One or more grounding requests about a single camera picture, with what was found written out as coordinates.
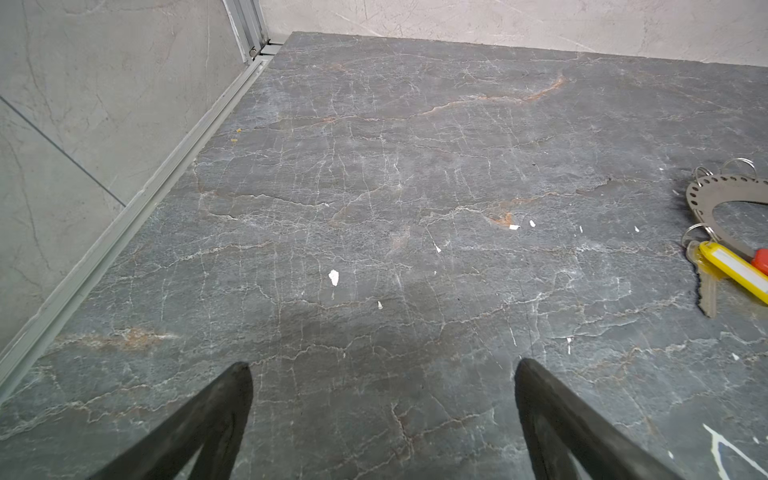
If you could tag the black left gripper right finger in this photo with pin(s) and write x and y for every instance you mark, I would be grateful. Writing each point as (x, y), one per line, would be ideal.
(563, 433)

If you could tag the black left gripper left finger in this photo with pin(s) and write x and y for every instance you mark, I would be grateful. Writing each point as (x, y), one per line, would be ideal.
(208, 428)

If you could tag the yellow key tag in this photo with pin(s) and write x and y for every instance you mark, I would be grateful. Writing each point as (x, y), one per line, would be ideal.
(746, 275)

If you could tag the silver key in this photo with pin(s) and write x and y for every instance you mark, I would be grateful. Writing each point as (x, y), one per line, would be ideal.
(708, 278)

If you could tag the aluminium frame rail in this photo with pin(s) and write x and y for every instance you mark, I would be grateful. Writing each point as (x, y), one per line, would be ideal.
(103, 104)

